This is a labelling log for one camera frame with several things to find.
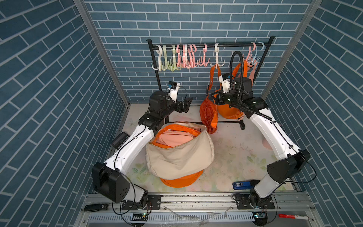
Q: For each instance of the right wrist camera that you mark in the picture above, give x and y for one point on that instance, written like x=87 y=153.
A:
x=225 y=82

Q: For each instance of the red white marker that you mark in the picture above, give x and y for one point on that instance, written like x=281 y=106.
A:
x=294 y=216

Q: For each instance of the beige sling bag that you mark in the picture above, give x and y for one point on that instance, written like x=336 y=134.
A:
x=182 y=160

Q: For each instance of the green plastic hook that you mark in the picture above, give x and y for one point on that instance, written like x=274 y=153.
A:
x=167 y=64
x=175 y=65

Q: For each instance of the blue black stapler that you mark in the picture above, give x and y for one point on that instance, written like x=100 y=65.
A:
x=245 y=185

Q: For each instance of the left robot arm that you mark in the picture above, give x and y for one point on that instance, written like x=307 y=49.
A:
x=109 y=178

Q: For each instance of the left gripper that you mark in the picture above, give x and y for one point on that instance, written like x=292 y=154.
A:
x=184 y=107

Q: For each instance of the black calculator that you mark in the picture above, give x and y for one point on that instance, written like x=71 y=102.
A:
x=120 y=140

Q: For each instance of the black remote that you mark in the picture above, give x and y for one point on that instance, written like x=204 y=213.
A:
x=96 y=207

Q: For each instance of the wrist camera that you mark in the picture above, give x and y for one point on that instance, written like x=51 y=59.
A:
x=225 y=82
x=172 y=90

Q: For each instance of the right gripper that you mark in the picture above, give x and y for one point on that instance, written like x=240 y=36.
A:
x=219 y=97

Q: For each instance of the orange sling bag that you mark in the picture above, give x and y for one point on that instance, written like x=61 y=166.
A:
x=186 y=180
x=231 y=112

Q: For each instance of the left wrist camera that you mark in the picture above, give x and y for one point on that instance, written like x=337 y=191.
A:
x=172 y=90

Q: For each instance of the pink sling bag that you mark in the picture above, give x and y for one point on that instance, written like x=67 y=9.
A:
x=173 y=138
x=253 y=70

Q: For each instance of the white plastic hook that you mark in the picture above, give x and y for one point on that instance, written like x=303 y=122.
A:
x=159 y=63

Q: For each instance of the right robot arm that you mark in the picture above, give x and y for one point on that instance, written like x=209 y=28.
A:
x=236 y=92

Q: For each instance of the black clothes rack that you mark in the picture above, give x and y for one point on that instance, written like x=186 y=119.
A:
x=267 y=44

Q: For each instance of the dark orange mesh bag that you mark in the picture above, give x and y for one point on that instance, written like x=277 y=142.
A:
x=208 y=110

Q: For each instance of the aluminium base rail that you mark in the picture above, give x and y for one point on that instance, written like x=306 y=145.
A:
x=223 y=209

